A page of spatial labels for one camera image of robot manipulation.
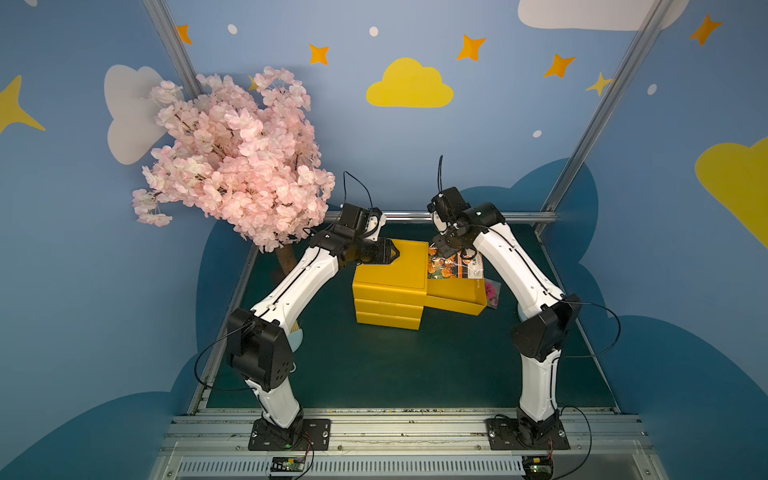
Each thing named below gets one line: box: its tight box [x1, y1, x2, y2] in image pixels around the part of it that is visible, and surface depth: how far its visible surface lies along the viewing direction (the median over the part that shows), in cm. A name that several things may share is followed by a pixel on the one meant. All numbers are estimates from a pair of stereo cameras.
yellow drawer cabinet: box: [352, 239, 429, 331], surface depth 82 cm
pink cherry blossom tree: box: [132, 67, 336, 272], surface depth 64 cm
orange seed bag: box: [427, 247, 469, 279], surface depth 88 cm
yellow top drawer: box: [425, 278, 487, 316], surface depth 84 cm
